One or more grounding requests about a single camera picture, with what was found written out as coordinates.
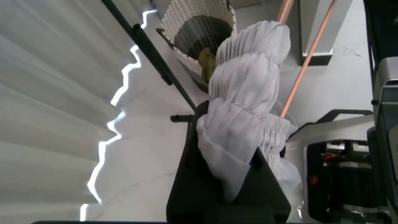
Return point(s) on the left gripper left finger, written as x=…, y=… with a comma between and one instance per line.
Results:
x=192, y=180

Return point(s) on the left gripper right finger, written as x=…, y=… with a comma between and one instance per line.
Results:
x=264, y=199

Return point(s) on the pale grey shorts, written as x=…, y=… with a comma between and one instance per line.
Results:
x=242, y=81

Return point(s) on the green long-sleeved shirt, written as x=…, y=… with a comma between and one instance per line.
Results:
x=206, y=62

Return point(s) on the pink clothes hanger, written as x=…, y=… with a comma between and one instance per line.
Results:
x=299, y=77

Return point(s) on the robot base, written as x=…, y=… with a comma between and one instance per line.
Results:
x=342, y=130

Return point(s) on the black clothes rack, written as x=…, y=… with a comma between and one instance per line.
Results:
x=151, y=53

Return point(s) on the white laundry basket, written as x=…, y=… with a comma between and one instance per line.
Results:
x=186, y=12

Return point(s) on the white curtain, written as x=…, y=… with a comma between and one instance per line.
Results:
x=46, y=77

